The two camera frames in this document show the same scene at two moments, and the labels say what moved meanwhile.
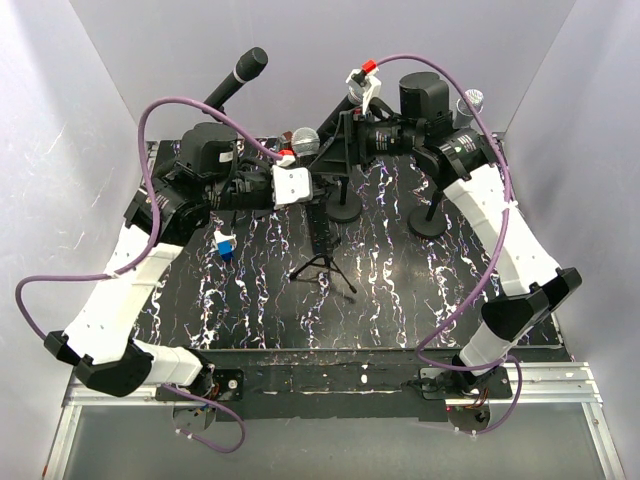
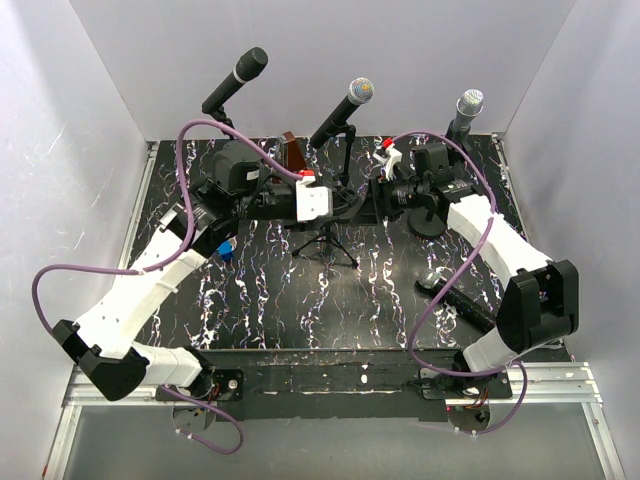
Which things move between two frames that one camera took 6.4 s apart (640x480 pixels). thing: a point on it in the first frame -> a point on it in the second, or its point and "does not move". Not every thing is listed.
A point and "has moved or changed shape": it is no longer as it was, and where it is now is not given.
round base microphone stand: (340, 207) does not move
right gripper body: (363, 132) -> (385, 191)
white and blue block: (226, 244) does not move
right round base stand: (419, 224) does not move
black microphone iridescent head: (330, 125) does not move
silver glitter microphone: (465, 117) does not move
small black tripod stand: (323, 241) has moved or changed shape
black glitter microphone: (306, 142) -> (461, 302)
